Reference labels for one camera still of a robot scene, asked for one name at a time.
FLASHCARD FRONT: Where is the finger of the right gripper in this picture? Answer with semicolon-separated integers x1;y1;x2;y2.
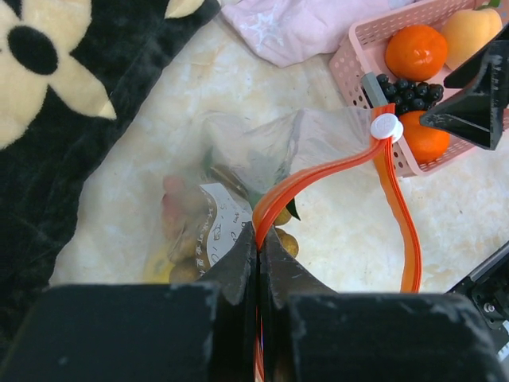
420;64;508;150
444;24;508;89

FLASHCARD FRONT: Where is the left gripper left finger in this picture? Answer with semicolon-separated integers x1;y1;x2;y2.
1;225;256;381

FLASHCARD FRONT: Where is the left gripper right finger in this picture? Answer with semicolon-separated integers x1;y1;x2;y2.
258;233;508;381

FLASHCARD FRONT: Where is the dark grape bunch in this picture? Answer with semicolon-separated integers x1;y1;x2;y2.
376;73;445;116

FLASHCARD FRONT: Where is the yellow lemon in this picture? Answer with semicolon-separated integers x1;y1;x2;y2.
142;248;174;284

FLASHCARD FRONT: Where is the clear zip top bag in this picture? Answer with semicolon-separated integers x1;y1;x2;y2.
141;103;422;382

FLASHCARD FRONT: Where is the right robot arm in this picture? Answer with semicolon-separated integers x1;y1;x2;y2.
420;25;508;351

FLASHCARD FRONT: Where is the yellow orange fruit right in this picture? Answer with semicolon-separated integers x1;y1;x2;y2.
441;8;503;71

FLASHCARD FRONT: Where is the pink plastic basket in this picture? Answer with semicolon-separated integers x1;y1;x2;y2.
329;1;483;177

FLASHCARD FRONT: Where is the pink crumpled cloth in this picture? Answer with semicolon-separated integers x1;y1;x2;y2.
222;0;412;68

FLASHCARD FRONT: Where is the black floral pillow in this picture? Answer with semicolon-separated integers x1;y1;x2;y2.
1;1;220;353

